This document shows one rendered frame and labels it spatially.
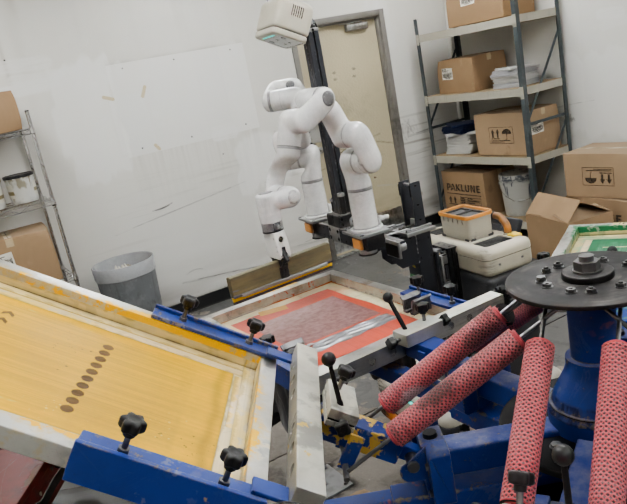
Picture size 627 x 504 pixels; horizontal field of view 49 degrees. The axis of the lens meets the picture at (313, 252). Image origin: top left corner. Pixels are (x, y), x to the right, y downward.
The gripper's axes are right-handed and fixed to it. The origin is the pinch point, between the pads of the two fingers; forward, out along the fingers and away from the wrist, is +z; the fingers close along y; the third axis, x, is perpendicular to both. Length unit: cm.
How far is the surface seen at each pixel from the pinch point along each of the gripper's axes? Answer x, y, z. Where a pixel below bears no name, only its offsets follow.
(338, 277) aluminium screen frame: -25.1, 5.3, 11.7
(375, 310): -16.9, -29.0, 14.7
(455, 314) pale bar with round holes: -16, -71, 6
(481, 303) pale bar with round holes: -25, -71, 6
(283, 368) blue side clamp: 31, -53, 9
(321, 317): -2.5, -17.4, 14.6
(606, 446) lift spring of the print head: 26, -151, -6
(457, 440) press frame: 25, -115, 8
